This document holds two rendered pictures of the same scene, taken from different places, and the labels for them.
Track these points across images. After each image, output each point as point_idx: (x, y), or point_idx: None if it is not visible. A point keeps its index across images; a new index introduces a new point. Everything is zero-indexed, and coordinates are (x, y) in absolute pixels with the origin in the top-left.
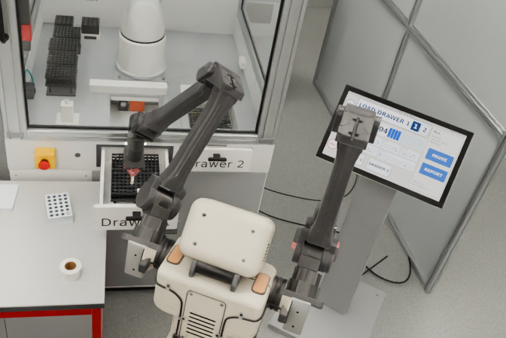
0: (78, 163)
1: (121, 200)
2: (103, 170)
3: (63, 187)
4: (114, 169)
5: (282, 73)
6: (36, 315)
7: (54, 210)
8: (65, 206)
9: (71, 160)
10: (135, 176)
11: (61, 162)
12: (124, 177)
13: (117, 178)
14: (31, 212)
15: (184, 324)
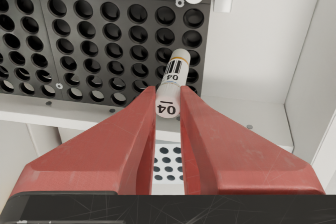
0: (10, 133)
1: (205, 51)
2: (52, 118)
3: (79, 131)
4: (40, 86)
5: None
6: None
7: (179, 172)
8: (166, 154)
9: (9, 156)
10: None
11: (20, 170)
12: (82, 50)
13: (73, 60)
14: (164, 185)
15: None
